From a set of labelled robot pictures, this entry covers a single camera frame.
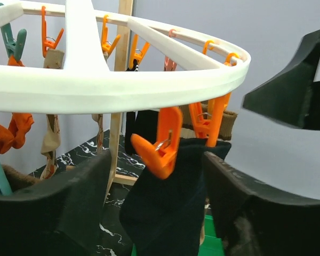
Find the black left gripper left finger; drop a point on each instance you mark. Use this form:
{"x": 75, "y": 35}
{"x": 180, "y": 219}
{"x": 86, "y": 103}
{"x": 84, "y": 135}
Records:
{"x": 57, "y": 216}

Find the olive brown hanging sock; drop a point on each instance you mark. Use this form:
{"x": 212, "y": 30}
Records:
{"x": 18, "y": 180}

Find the teal clothes peg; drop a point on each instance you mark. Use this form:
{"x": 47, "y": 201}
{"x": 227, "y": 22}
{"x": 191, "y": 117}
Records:
{"x": 14, "y": 46}

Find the argyle brown hanging sock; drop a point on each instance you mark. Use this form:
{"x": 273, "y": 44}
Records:
{"x": 51, "y": 140}

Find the white round clip hanger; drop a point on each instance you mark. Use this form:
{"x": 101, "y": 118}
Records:
{"x": 50, "y": 91}

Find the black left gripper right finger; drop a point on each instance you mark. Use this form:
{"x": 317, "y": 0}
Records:
{"x": 252, "y": 217}

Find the green plastic tray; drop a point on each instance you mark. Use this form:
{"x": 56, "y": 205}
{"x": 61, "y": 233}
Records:
{"x": 208, "y": 240}

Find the orange gripped clothes peg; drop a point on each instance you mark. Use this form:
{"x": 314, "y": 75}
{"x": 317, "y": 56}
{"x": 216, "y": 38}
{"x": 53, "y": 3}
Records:
{"x": 160, "y": 157}

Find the orange hanging sock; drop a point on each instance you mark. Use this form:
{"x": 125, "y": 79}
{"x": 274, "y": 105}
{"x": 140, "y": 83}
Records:
{"x": 14, "y": 136}

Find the wooden drying rack frame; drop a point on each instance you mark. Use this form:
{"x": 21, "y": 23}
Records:
{"x": 99, "y": 88}

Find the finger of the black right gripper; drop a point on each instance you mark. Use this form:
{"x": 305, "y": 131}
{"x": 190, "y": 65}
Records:
{"x": 292, "y": 97}

